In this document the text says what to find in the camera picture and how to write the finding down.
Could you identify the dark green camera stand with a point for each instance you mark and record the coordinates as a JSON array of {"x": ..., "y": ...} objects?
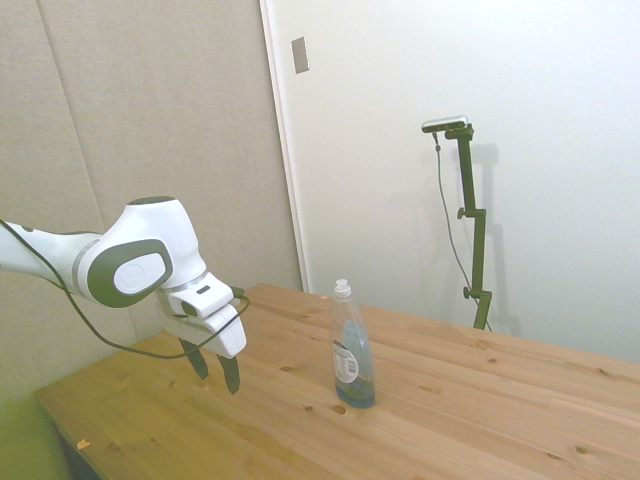
[{"x": 474, "y": 225}]

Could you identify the silver exterior camera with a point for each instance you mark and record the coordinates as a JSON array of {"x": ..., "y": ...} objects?
[{"x": 445, "y": 123}]

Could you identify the clear dish soap bottle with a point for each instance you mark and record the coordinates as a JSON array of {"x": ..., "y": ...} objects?
[{"x": 353, "y": 350}]

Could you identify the green chair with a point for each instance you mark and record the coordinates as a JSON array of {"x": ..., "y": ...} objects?
[{"x": 27, "y": 440}]

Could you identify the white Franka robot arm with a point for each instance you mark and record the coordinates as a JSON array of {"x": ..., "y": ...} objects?
[{"x": 150, "y": 235}]

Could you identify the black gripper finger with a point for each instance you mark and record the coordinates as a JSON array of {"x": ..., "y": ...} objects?
[
  {"x": 197, "y": 362},
  {"x": 231, "y": 375}
]

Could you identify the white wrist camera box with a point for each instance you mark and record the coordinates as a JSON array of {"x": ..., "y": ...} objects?
[{"x": 200, "y": 300}]

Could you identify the grey wall switch plate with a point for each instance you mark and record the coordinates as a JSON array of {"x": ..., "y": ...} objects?
[{"x": 300, "y": 55}]

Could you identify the white door frame strip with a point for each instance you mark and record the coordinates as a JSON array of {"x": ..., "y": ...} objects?
[{"x": 287, "y": 145}]

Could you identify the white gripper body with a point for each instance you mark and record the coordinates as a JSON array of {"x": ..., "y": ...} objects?
[{"x": 227, "y": 332}]

